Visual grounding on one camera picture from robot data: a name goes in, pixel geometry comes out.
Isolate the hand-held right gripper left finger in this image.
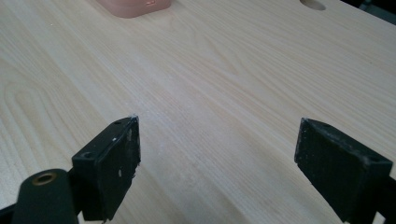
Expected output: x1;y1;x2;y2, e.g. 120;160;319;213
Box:
71;115;142;222

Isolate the pink plastic box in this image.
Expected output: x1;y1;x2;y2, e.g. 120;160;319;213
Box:
96;0;173;19

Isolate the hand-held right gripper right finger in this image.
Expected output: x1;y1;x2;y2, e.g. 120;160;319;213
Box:
293;117;394;224

